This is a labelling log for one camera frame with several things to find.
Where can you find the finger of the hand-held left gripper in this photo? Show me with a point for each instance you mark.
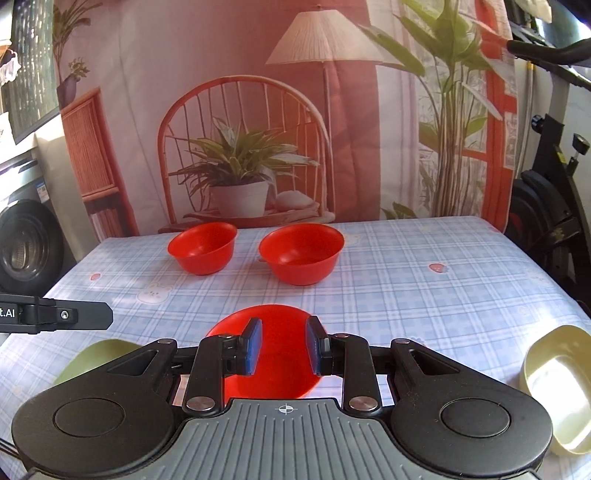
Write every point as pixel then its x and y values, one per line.
pixel 83 315

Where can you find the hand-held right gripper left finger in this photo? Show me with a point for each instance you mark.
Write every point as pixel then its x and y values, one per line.
pixel 254 347

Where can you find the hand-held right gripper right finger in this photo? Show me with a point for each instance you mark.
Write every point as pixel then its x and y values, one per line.
pixel 316 347

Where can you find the red plastic bowl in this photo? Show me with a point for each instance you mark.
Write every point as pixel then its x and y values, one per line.
pixel 281 350
pixel 302 258
pixel 203 251

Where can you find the light green plate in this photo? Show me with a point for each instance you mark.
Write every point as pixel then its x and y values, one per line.
pixel 92 357

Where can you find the grey washing machine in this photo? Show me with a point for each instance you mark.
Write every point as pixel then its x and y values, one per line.
pixel 27 244

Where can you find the blue plaid tablecloth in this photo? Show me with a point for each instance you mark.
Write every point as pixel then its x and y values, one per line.
pixel 415 286

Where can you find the cream yellow bowl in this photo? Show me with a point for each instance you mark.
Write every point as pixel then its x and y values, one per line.
pixel 554 387

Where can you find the window with lattice screen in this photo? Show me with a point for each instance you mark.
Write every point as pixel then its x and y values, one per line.
pixel 34 69

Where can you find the hanging white grey laundry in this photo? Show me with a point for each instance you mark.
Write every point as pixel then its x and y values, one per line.
pixel 9 64

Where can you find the printed room backdrop cloth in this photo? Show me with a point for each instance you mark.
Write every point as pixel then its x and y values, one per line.
pixel 258 92

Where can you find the black exercise bike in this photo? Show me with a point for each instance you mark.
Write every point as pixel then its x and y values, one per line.
pixel 549 221

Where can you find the hanging white cloth bag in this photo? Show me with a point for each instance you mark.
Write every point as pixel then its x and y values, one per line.
pixel 538 10

